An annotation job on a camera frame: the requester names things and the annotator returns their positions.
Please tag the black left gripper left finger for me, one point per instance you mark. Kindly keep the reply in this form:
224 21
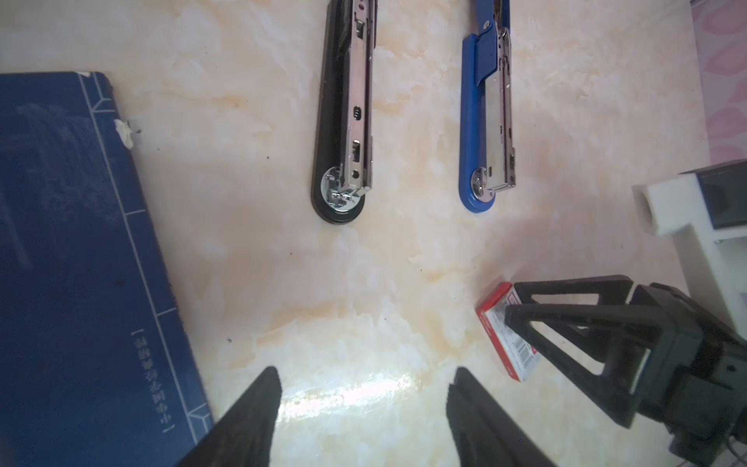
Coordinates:
243 437

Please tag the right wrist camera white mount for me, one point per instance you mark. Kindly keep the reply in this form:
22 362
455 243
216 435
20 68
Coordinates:
704 212

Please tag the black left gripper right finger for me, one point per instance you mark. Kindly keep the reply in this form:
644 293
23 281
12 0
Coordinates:
484 434

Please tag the blue notebook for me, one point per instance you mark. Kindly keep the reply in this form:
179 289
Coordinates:
96 369

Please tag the blue stapler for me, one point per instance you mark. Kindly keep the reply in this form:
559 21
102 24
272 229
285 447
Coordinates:
487 162

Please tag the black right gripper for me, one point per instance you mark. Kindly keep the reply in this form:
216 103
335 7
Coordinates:
665 356

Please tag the red white staple box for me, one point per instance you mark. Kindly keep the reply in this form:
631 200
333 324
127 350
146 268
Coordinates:
518 357

